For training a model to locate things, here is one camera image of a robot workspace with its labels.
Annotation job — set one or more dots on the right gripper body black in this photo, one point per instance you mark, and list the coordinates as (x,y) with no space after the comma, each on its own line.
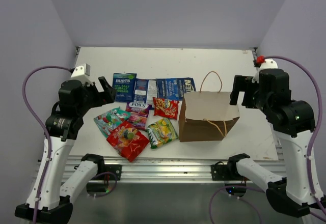
(251,94)

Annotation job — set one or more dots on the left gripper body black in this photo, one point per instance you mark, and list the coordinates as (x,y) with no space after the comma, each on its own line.
(92,97)

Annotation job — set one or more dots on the Burts sea salt chips bag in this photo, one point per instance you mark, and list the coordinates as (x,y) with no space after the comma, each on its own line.
(124,84)

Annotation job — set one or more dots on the brown paper bag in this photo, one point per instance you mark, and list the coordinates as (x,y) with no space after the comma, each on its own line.
(206,116)

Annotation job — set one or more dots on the blue Kettle chips bag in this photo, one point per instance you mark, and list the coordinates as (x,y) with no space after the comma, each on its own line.
(174,88)

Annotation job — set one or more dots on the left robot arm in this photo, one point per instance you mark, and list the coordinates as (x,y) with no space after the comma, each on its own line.
(51,200)

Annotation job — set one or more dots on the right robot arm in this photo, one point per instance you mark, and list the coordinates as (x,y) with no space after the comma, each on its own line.
(293,123)

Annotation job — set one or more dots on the teal red candy bag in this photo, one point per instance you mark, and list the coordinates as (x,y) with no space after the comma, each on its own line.
(110,120)

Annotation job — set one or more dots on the blue spicy chilli chips bag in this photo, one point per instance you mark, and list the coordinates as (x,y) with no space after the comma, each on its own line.
(145,90)

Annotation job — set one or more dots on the purple Fox's berries candy bag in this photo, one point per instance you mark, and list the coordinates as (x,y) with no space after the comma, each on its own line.
(139,113)

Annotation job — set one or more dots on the red fruit candy bag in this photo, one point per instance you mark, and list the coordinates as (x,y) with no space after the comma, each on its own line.
(128,141)

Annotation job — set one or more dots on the red snack sticks bag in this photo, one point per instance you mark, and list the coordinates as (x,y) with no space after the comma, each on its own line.
(166,108)

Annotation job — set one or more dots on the yellow green Fox's candy bag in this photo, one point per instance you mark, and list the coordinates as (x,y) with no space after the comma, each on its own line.
(161,132)

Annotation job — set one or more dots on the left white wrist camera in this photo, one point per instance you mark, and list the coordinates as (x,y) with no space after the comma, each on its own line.
(82,73)

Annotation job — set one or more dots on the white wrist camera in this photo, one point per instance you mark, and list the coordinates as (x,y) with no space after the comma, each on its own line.
(82,73)
(261,63)

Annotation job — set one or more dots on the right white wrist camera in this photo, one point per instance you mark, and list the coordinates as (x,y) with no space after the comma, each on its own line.
(261,63)

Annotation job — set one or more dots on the aluminium rail frame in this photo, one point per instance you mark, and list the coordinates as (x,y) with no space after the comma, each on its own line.
(177,162)

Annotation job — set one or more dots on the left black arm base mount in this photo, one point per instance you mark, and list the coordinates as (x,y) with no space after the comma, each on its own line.
(115,169)

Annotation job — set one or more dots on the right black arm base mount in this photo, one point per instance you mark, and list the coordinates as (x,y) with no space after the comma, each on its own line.
(221,172)

